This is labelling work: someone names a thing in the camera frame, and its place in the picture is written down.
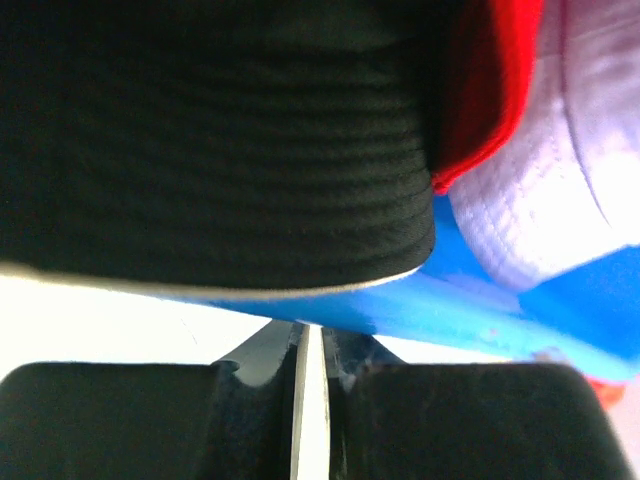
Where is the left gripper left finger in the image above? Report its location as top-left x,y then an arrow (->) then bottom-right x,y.
1,322 -> 301,479

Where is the blue plastic bin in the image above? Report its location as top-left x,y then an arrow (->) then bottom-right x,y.
180,197 -> 639,383

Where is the beige black hat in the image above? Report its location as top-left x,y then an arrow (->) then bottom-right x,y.
1,1 -> 435,298

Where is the red cap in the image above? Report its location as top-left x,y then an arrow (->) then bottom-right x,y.
431,0 -> 544,194

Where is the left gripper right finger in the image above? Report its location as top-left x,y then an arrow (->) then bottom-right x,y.
323,329 -> 634,479

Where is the lilac bucket hat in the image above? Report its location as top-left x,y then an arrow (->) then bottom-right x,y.
449,1 -> 639,291

